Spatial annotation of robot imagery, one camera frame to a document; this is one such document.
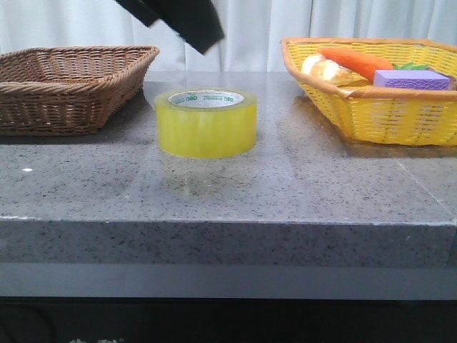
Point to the white curtain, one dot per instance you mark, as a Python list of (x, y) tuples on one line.
[(253, 29)]

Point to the orange toy carrot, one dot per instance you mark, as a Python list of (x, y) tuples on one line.
[(363, 64)]

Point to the brown wicker basket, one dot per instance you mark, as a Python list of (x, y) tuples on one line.
[(68, 91)]

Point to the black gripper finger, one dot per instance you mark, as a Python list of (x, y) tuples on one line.
[(196, 22), (147, 12)]

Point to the purple sponge block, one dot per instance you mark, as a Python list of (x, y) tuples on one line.
[(412, 79)]

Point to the toy bread roll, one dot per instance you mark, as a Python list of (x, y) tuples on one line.
[(318, 66)]

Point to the yellow woven basket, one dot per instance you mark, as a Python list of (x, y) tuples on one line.
[(377, 114)]

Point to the brown object in basket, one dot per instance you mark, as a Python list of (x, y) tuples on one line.
[(453, 83)]

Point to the yellow packing tape roll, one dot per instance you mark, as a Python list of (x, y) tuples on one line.
[(206, 123)]

